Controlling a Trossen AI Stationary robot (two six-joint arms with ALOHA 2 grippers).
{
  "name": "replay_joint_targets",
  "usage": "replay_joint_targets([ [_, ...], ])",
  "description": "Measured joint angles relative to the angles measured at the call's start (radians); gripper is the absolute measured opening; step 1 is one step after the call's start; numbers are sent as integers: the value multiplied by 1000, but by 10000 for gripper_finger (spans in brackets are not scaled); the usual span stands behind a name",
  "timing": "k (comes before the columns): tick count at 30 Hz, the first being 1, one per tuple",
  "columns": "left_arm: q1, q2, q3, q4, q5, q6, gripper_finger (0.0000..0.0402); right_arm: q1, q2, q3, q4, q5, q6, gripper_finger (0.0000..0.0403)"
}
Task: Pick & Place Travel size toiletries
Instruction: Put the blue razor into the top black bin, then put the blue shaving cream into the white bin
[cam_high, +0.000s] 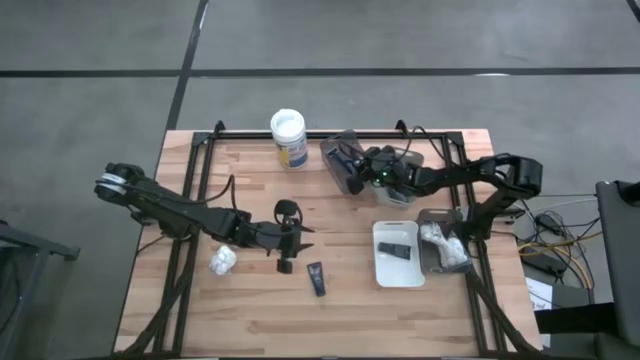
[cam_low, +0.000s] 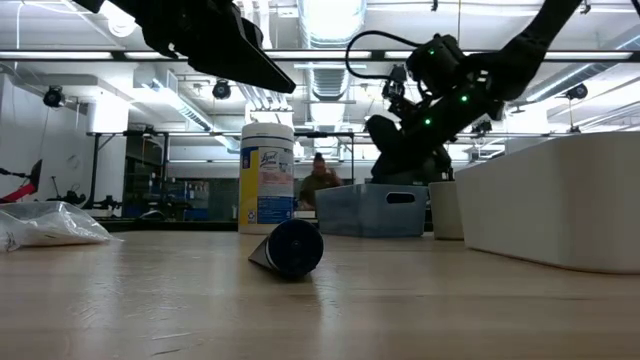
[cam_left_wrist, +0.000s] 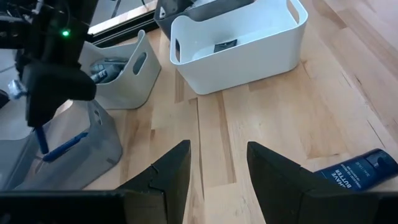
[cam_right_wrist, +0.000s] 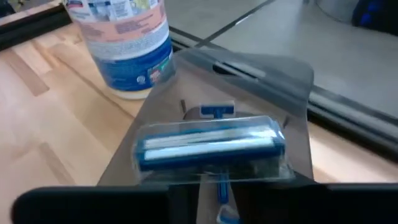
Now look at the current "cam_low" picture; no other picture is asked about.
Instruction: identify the white plastic bin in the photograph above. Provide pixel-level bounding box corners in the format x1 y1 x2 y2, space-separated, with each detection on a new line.
454 131 640 275

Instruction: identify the red and black equipment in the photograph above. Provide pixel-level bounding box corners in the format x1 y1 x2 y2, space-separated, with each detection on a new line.
0 158 44 204

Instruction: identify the clear bag of cotton pads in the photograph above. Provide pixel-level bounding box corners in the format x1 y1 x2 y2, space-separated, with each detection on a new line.
0 200 124 253

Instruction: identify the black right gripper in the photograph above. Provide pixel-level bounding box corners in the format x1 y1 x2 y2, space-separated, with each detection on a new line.
367 82 504 185

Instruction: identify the black-framed background table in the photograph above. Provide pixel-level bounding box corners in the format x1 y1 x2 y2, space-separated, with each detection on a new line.
85 129 357 211

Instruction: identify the light grey plastic bin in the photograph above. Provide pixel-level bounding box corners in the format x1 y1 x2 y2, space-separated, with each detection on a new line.
428 180 466 241

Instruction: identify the black overhead frame bar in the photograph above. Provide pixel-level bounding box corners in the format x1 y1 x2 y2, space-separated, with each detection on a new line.
0 48 640 63

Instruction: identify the dark storage shelf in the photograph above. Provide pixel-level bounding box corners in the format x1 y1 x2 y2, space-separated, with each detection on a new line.
123 134 170 207

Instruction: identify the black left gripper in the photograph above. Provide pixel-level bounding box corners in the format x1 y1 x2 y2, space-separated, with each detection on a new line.
109 0 297 95

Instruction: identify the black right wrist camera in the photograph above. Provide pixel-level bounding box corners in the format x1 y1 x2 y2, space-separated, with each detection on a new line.
405 33 469 99

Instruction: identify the person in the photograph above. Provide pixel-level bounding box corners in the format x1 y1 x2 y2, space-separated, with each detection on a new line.
298 152 345 211

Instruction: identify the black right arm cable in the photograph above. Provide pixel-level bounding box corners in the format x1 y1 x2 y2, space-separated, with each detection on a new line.
344 29 421 81

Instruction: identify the Lysol wipes canister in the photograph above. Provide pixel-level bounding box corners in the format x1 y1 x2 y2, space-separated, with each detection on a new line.
237 122 296 236

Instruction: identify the navy tube with white print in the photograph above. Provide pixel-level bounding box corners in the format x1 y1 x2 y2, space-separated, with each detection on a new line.
248 218 325 280

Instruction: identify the translucent grey plastic bin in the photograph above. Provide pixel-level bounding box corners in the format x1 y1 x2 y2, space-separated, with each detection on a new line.
314 182 430 238

